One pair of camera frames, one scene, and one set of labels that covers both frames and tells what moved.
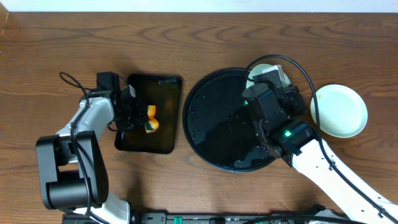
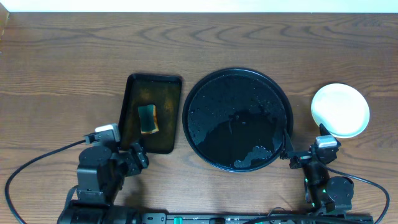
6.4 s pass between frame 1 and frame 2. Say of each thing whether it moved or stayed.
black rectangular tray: stayed
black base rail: stayed
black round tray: stayed
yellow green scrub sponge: stayed
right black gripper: moved
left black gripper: moved
